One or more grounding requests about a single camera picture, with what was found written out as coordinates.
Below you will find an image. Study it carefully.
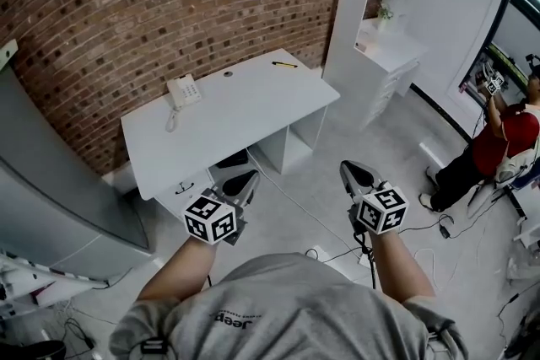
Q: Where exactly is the white corded telephone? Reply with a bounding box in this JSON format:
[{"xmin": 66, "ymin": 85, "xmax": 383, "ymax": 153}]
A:
[{"xmin": 165, "ymin": 73, "xmax": 202, "ymax": 134}]

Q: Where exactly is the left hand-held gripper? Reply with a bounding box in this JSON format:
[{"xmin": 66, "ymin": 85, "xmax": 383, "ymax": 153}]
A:
[{"xmin": 183, "ymin": 169, "xmax": 261, "ymax": 246}]

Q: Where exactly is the black strap buckle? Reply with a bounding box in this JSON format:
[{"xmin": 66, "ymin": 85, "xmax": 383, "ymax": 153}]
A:
[{"xmin": 138, "ymin": 337, "xmax": 170, "ymax": 356}]

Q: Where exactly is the person's left forearm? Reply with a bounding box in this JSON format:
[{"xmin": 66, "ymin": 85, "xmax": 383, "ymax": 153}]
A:
[{"xmin": 137, "ymin": 234, "xmax": 219, "ymax": 303}]

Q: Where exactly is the white power strip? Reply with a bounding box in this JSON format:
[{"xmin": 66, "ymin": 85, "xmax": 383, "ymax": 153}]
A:
[{"xmin": 304, "ymin": 245, "xmax": 331, "ymax": 263}]

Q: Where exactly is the dark framed glass window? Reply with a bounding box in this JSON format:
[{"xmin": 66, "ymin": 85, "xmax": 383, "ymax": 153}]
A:
[{"xmin": 457, "ymin": 0, "xmax": 540, "ymax": 106}]

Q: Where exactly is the black power adapter with cable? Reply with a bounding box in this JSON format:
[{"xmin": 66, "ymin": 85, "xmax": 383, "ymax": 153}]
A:
[{"xmin": 404, "ymin": 213, "xmax": 478, "ymax": 240}]

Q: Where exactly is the small potted plant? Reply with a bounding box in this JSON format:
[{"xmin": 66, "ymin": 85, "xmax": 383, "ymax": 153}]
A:
[{"xmin": 375, "ymin": 1, "xmax": 395, "ymax": 33}]

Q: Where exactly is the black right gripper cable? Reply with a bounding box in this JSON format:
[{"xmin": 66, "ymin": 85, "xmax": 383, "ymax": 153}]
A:
[{"xmin": 353, "ymin": 230, "xmax": 379, "ymax": 290}]

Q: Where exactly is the black floor stand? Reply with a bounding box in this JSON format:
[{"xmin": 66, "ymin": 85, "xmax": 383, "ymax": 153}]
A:
[{"xmin": 467, "ymin": 175, "xmax": 528, "ymax": 221}]

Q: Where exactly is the white shelving unit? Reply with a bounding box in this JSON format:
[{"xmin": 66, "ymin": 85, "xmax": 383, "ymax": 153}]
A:
[{"xmin": 321, "ymin": 0, "xmax": 430, "ymax": 132}]

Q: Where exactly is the person's grey t-shirt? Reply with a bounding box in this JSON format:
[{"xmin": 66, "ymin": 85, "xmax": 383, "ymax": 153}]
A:
[{"xmin": 108, "ymin": 251, "xmax": 470, "ymax": 360}]

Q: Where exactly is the person's right forearm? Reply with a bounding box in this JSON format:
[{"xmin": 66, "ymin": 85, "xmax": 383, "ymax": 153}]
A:
[{"xmin": 370, "ymin": 228, "xmax": 436, "ymax": 303}]

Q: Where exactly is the white desk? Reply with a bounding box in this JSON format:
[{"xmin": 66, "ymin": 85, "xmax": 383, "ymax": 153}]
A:
[{"xmin": 121, "ymin": 47, "xmax": 342, "ymax": 220}]

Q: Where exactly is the grey metal cabinet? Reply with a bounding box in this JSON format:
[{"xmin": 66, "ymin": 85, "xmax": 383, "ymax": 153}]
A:
[{"xmin": 0, "ymin": 69, "xmax": 154, "ymax": 280}]

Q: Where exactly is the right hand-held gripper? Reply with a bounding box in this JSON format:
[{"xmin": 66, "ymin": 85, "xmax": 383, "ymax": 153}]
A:
[{"xmin": 339, "ymin": 159, "xmax": 410, "ymax": 236}]

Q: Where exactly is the clear plastic bag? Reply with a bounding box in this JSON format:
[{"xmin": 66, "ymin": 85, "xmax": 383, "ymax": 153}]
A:
[{"xmin": 505, "ymin": 238, "xmax": 540, "ymax": 286}]

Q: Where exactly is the black box under desk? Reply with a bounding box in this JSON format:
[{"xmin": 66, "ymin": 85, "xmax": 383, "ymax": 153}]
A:
[{"xmin": 213, "ymin": 148, "xmax": 251, "ymax": 170}]

